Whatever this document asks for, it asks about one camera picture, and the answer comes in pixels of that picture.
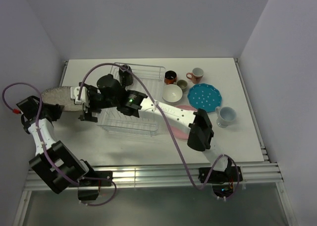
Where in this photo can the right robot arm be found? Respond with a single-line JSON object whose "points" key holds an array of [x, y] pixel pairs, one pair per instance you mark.
{"points": [[111, 93]]}

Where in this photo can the aluminium mounting rail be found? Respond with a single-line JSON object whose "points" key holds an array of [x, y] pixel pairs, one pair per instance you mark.
{"points": [[175, 175]]}

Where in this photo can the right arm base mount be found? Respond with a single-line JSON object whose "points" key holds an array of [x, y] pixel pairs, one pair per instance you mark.
{"points": [[223, 182]]}

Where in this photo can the pink plate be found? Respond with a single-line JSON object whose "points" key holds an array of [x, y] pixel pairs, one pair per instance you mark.
{"points": [[177, 132]]}

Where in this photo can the speckled grey plate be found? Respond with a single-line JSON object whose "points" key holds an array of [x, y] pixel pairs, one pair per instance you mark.
{"points": [[61, 96]]}

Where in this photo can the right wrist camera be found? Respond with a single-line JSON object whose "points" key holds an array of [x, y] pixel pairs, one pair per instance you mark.
{"points": [[79, 98]]}

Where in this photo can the small olive green cup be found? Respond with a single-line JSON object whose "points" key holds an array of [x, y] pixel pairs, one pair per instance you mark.
{"points": [[183, 85]]}

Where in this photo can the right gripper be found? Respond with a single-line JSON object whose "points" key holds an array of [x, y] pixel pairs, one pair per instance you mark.
{"points": [[87, 111]]}

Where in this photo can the black and orange cup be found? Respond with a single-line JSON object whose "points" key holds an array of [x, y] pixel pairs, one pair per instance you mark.
{"points": [[170, 77]]}

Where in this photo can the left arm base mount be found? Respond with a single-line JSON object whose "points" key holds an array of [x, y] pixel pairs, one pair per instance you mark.
{"points": [[90, 187]]}

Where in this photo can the light blue footed cup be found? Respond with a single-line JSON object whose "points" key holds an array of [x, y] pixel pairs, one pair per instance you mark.
{"points": [[226, 116]]}

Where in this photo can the black mug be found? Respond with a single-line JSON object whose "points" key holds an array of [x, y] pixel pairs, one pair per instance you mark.
{"points": [[125, 76]]}

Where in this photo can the white bowl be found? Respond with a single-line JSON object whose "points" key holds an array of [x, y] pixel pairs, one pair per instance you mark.
{"points": [[172, 93]]}

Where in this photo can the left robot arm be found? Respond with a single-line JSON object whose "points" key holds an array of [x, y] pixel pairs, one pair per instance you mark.
{"points": [[53, 160]]}

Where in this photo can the pink mug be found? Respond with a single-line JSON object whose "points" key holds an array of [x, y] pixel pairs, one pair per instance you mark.
{"points": [[196, 75]]}

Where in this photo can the blue polka dot plate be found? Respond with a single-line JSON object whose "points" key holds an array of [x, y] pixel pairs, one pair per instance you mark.
{"points": [[204, 96]]}

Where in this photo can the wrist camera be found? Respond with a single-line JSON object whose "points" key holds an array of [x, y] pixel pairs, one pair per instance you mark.
{"points": [[17, 111], [79, 98]]}

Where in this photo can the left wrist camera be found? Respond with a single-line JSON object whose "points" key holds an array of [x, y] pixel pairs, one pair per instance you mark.
{"points": [[17, 111]]}

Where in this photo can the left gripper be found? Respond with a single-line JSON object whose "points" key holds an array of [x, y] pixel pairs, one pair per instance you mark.
{"points": [[57, 110]]}

